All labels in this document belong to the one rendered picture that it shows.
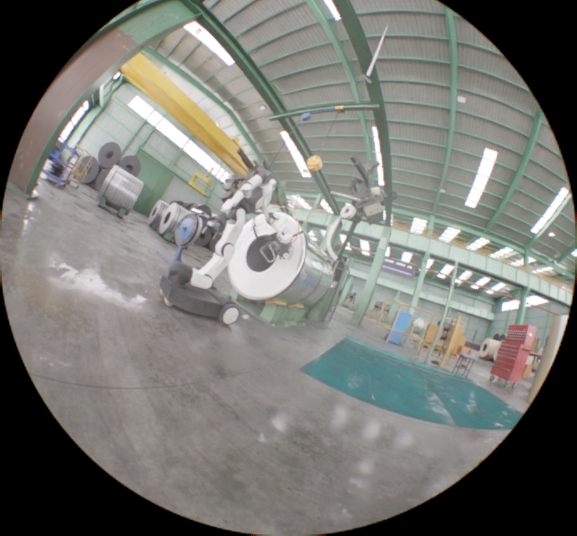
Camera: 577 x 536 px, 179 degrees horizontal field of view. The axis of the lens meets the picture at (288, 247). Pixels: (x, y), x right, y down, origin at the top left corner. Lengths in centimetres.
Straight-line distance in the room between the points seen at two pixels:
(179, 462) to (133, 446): 13
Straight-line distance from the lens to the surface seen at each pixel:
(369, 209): 189
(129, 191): 624
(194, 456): 69
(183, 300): 151
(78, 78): 334
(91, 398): 75
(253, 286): 227
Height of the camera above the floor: 60
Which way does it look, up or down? 9 degrees up
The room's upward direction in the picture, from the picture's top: 24 degrees clockwise
